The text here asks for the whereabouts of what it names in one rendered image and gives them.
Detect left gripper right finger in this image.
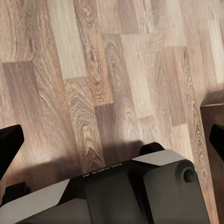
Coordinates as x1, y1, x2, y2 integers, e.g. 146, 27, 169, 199
209, 124, 224, 162

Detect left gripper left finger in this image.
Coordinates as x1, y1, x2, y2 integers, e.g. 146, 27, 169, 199
0, 124, 24, 180

